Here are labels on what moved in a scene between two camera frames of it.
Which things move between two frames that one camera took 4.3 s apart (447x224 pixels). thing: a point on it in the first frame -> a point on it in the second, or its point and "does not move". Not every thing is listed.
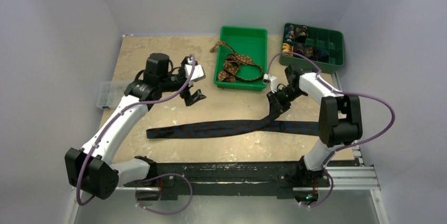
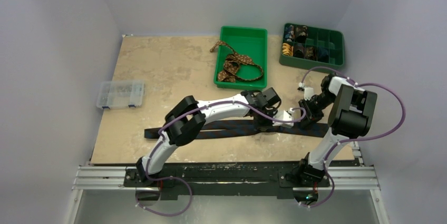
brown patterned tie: [232, 64] does not move
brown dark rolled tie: [310, 52] does not move
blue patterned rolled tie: [289, 32] does not move
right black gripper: [279, 97] -> [310, 113]
